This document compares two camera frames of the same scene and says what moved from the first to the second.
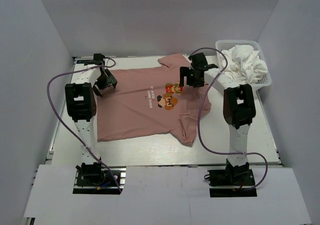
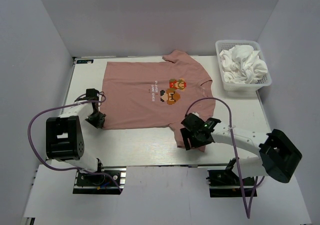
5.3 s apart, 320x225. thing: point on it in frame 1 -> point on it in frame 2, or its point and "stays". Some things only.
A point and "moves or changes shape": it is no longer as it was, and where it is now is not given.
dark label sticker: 83,61 stays
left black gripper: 111,80 -> 100,122
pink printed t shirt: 150,102 moves or changes shape
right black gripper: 185,71 -> 186,134
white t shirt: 244,65 stays
